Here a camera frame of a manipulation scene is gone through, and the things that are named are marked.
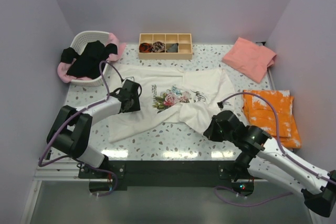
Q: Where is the light pink garment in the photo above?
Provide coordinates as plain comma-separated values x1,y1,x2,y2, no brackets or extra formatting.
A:
57,32,127,83

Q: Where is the grey folded cloth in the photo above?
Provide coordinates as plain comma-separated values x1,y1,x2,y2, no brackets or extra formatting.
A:
166,43,178,53

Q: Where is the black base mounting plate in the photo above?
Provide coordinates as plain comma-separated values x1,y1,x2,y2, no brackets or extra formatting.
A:
77,161,255,196

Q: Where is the orange tie-dye folded shirt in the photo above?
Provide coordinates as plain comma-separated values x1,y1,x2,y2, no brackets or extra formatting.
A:
243,90,302,149

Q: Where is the wooden compartment organizer box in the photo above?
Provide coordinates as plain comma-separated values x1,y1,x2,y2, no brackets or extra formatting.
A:
138,33,193,60

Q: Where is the orange navy rolled tie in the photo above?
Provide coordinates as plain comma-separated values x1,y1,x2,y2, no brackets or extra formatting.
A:
139,42,152,53

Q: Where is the white plastic laundry basket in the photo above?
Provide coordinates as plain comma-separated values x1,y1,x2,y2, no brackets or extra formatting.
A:
70,30,109,87

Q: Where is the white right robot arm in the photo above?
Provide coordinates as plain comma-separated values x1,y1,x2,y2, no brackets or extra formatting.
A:
204,111,335,218

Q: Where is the salmon pink folded shirt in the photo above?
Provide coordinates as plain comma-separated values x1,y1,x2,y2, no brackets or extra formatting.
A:
222,37,277,83

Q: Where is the floral rolled tie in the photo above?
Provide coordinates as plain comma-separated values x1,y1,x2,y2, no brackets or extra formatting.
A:
152,41,165,53

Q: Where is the white floral print t-shirt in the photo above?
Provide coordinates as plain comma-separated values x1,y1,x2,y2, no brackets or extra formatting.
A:
108,64,235,143

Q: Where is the black garment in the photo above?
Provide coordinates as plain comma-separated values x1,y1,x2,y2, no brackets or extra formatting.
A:
61,40,118,80

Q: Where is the aluminium frame rail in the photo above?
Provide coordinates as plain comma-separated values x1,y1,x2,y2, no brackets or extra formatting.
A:
20,159,322,224

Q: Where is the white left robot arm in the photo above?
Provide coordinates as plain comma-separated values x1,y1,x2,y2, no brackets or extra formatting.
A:
46,79,142,178

